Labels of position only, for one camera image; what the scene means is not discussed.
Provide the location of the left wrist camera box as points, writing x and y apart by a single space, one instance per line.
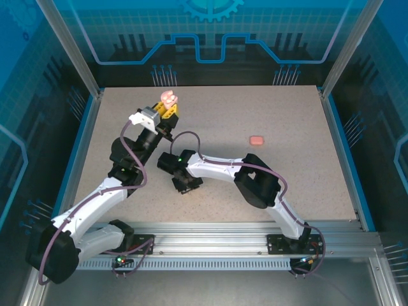
146 117

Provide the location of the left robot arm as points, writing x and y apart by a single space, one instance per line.
95 197

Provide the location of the round pink earbud case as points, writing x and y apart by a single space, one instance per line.
168 97

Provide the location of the steel bottom plate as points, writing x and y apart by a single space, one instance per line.
207 288

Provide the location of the rectangular pink earbud case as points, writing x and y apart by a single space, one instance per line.
256 141

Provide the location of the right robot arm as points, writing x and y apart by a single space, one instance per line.
255 181

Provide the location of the blue edged side rail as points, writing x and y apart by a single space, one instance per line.
338 140
83 140

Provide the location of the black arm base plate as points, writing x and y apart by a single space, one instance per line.
143 243
277 244

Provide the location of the lit power connector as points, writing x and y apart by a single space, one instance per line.
307 262
120 259

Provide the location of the aluminium frame post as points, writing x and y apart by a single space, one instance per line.
345 48
71 48

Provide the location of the aluminium mounting beam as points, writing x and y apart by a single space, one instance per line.
207 236

